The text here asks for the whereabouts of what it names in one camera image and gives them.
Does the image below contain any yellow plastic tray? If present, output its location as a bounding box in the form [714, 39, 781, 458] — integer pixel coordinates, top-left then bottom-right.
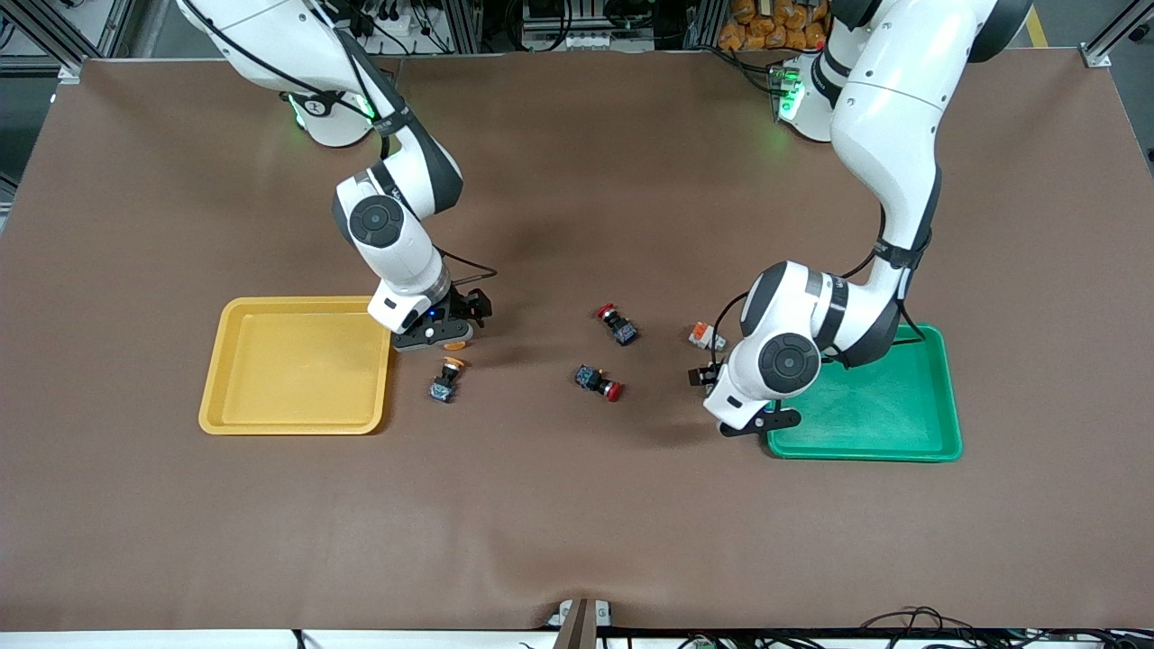
[198, 296, 395, 436]

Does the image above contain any green plastic tray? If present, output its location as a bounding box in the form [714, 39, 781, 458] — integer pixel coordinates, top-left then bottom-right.
[765, 323, 964, 462]

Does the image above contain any brown table mat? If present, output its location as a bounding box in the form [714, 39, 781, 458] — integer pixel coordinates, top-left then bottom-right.
[0, 50, 1154, 632]

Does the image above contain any metal table clamp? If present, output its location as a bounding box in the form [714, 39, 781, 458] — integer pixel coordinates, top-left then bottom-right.
[546, 599, 614, 649]

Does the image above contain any white power strip with plugs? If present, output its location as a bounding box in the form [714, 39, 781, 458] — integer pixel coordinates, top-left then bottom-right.
[352, 7, 426, 39]

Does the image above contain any long white power strip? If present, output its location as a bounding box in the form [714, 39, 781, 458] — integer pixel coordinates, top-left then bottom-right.
[521, 30, 652, 52]

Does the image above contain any pile of orange items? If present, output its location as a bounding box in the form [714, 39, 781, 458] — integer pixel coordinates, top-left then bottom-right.
[718, 0, 829, 52]

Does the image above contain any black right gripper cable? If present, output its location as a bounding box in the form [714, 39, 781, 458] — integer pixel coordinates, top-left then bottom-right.
[431, 245, 499, 294]

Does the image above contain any red push button switch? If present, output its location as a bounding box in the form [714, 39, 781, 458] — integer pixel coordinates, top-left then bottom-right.
[574, 364, 623, 402]
[596, 303, 640, 347]

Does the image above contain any black cable bundle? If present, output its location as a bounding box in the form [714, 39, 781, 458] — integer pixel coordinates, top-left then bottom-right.
[856, 606, 1154, 649]

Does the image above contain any aluminium frame profile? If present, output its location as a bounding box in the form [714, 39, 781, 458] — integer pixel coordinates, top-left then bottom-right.
[1082, 0, 1154, 69]
[0, 0, 87, 84]

